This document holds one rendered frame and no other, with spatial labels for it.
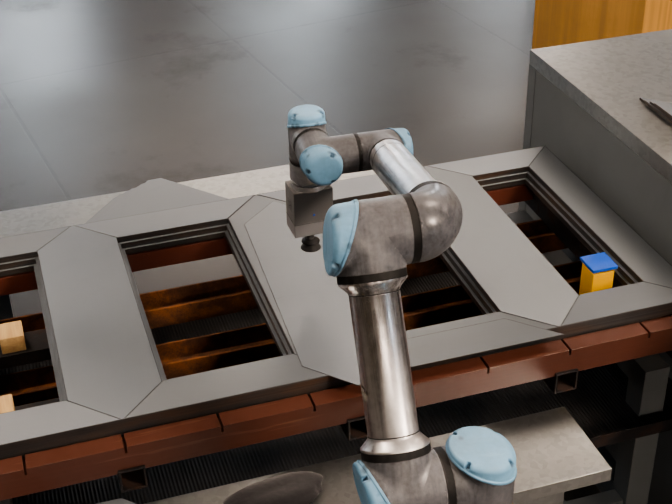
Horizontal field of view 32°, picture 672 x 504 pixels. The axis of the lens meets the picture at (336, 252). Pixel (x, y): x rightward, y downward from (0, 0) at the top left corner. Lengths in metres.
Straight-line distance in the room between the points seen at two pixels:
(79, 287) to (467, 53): 3.64
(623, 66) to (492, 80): 2.53
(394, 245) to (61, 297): 0.94
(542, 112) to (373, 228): 1.39
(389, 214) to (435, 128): 3.28
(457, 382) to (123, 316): 0.70
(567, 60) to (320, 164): 1.10
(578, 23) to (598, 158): 2.74
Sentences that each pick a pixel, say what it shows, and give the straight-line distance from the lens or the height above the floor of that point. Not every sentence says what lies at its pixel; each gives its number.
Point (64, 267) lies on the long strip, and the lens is 2.68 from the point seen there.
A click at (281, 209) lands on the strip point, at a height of 0.86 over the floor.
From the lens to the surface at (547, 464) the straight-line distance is 2.37.
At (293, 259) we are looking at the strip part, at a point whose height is 0.86.
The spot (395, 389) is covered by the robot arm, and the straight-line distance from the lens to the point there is 1.91.
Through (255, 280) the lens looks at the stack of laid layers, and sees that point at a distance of 2.59.
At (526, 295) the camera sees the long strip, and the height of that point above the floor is 0.86.
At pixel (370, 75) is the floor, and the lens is 5.67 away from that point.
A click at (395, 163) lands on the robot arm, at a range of 2.13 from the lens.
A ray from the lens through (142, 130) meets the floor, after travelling 5.24.
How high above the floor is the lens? 2.26
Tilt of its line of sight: 32 degrees down
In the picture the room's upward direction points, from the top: 1 degrees counter-clockwise
